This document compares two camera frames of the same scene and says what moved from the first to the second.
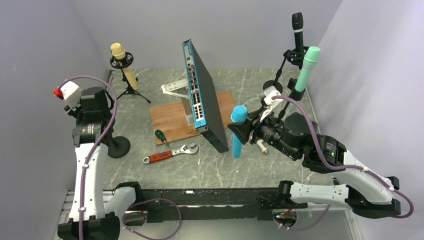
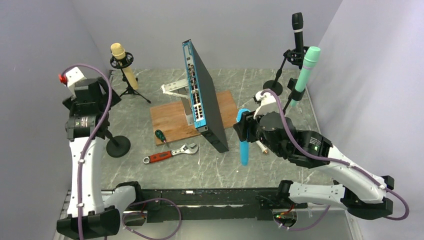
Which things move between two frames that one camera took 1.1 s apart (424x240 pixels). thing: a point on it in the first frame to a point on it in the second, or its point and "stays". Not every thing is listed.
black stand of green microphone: [293, 94] stays
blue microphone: [239, 113] to [244, 145]
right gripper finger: [242, 130] stays
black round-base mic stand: [119, 147] stays
